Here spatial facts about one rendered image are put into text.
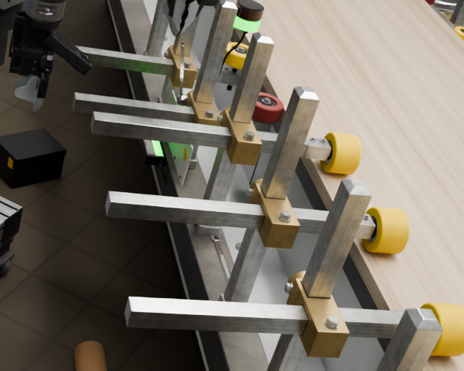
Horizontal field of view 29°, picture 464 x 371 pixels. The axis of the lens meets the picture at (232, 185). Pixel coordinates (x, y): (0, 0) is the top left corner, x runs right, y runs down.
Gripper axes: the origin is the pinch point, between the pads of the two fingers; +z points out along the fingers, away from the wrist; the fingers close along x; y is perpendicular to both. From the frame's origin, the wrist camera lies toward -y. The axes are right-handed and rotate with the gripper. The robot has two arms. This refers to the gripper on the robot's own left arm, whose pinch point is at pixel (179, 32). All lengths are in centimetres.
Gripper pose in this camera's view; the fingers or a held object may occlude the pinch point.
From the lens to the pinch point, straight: 192.9
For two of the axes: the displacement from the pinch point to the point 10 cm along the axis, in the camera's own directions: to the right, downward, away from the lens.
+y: -5.3, -5.7, 6.3
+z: -2.6, 8.2, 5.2
